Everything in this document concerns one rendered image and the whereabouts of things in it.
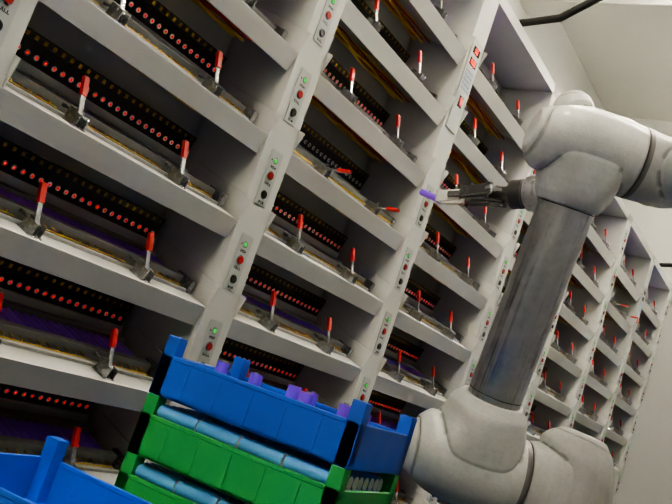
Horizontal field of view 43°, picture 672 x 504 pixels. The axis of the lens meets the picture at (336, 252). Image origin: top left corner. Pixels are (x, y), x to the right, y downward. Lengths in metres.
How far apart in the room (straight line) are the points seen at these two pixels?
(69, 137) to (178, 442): 0.57
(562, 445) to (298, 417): 0.71
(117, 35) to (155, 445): 0.70
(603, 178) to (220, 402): 0.77
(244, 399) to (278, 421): 0.06
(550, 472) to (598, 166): 0.55
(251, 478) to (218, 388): 0.12
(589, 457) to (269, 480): 0.75
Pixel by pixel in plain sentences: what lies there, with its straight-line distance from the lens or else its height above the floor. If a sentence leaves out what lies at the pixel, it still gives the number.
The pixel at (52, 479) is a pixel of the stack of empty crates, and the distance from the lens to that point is 1.11.
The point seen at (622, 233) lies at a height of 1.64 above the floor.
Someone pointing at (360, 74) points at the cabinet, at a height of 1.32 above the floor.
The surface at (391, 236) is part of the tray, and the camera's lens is 2.31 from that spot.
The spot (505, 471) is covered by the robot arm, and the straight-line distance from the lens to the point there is 1.58.
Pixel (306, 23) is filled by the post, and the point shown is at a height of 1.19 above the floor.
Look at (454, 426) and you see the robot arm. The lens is 1.56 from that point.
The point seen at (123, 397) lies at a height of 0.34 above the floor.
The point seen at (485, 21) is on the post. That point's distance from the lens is 2.63.
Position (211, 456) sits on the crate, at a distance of 1.10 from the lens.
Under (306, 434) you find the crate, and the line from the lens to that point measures 1.04.
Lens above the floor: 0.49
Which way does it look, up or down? 8 degrees up
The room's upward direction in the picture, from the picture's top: 19 degrees clockwise
